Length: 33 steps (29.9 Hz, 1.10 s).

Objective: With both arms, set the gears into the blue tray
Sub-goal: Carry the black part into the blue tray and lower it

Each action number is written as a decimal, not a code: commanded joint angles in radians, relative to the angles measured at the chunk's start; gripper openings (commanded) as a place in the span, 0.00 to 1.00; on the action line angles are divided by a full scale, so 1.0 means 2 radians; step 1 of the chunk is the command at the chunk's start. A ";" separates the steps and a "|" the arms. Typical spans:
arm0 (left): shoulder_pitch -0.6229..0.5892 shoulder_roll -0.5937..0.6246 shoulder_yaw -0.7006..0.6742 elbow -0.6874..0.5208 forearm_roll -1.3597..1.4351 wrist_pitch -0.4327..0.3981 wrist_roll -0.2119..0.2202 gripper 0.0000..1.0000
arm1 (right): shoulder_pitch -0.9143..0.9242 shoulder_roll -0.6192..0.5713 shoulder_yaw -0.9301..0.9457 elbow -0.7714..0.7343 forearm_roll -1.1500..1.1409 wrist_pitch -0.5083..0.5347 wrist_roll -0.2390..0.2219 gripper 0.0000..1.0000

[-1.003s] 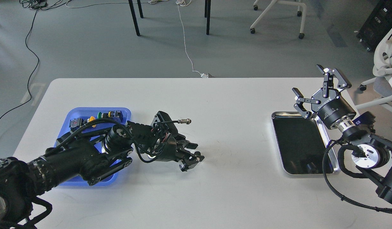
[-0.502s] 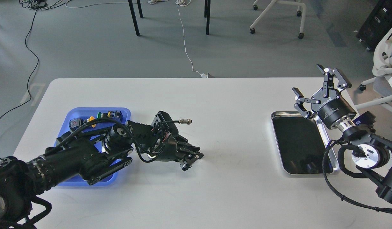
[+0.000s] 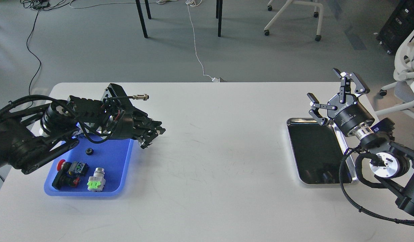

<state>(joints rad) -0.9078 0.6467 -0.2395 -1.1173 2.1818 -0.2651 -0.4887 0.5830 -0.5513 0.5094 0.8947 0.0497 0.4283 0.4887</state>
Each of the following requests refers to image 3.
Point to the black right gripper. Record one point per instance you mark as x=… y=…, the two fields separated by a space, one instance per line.
x=344 y=108

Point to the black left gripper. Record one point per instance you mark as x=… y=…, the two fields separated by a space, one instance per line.
x=134 y=124

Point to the small black gear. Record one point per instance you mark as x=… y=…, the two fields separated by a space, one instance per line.
x=89 y=151

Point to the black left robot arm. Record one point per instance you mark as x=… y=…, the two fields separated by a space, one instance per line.
x=36 y=129

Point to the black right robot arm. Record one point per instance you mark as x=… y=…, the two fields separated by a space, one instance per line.
x=382 y=163

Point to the white chair base with castors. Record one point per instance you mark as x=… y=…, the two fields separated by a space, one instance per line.
x=283 y=19

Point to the shiny metal tray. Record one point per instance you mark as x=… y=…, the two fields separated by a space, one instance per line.
x=318 y=152

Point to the blue plastic tray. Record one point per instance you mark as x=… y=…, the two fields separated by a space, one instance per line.
x=112 y=155

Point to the red emergency stop button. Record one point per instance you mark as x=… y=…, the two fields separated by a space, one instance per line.
x=73 y=168

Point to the white office chair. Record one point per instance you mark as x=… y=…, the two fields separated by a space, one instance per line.
x=404 y=79

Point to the black equipment case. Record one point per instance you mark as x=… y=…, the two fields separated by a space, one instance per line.
x=398 y=26

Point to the grey switch with green block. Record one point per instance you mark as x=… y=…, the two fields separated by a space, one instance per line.
x=96 y=183

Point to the black switch with red part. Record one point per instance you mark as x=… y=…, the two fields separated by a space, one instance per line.
x=63 y=179

